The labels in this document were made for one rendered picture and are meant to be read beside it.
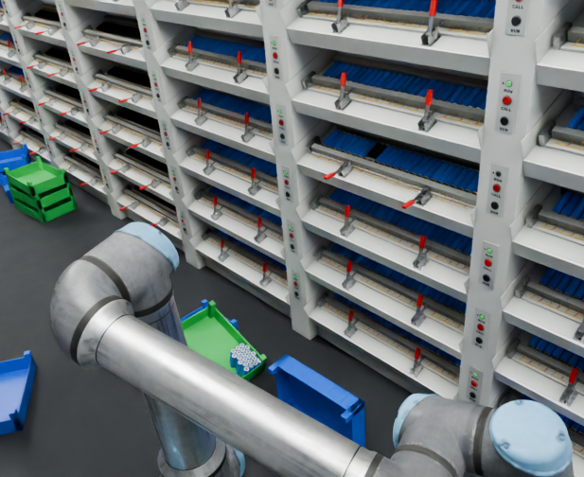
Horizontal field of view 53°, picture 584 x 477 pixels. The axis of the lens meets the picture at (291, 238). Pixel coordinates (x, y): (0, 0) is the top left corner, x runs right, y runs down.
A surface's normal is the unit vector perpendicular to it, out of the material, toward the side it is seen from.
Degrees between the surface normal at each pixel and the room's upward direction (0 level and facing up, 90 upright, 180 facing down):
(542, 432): 12
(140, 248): 45
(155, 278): 90
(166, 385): 59
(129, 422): 0
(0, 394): 0
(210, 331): 19
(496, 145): 90
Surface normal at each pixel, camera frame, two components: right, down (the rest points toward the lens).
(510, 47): -0.73, 0.40
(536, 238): -0.34, -0.64
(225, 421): -0.36, 0.00
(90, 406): -0.07, -0.85
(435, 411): -0.30, -0.86
